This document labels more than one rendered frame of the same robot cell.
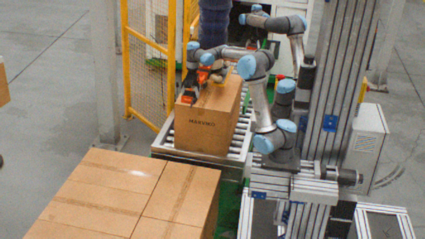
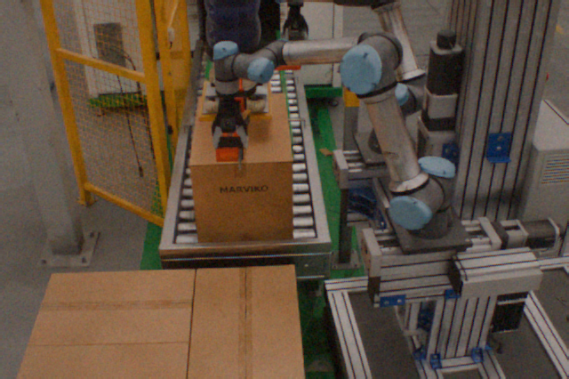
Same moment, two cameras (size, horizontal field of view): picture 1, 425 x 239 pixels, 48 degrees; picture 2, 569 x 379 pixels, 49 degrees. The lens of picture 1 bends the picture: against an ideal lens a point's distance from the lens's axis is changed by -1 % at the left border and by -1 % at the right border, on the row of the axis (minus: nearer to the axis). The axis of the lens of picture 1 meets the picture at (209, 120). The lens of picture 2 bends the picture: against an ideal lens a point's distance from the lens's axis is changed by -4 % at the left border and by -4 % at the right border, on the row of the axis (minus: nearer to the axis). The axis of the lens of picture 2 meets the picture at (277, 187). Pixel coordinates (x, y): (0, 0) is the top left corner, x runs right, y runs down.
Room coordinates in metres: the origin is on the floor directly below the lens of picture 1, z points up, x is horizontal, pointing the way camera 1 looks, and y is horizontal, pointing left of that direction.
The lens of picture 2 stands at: (0.76, 0.36, 2.28)
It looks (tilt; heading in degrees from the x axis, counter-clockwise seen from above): 34 degrees down; 348
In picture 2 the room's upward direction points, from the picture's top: 1 degrees counter-clockwise
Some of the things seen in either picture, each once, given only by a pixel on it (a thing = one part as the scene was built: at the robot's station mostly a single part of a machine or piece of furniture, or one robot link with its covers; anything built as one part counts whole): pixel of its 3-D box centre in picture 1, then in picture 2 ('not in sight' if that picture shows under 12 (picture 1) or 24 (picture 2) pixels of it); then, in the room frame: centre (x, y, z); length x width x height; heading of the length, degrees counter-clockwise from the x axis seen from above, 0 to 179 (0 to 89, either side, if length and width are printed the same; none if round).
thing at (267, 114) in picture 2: (222, 73); (259, 95); (3.17, -0.08, 1.08); 0.34 x 0.10 x 0.05; 169
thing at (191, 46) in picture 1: (193, 51); (227, 61); (2.61, 0.12, 1.49); 0.09 x 0.08 x 0.11; 44
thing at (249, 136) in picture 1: (260, 97); (303, 124); (3.90, -0.46, 0.50); 2.31 x 0.05 x 0.19; 170
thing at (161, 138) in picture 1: (192, 87); (188, 129); (4.02, 0.18, 0.50); 2.31 x 0.05 x 0.19; 170
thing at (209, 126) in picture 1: (209, 111); (244, 165); (3.18, 0.00, 0.75); 0.60 x 0.40 x 0.40; 170
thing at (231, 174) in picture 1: (196, 167); (246, 268); (2.81, 0.07, 0.48); 0.70 x 0.03 x 0.15; 80
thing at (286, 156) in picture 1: (282, 149); (429, 212); (2.23, -0.43, 1.09); 0.15 x 0.15 x 0.10
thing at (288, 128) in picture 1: (284, 132); (433, 181); (2.23, -0.42, 1.20); 0.13 x 0.12 x 0.14; 134
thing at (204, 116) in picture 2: not in sight; (212, 96); (3.20, 0.11, 1.09); 0.34 x 0.10 x 0.05; 169
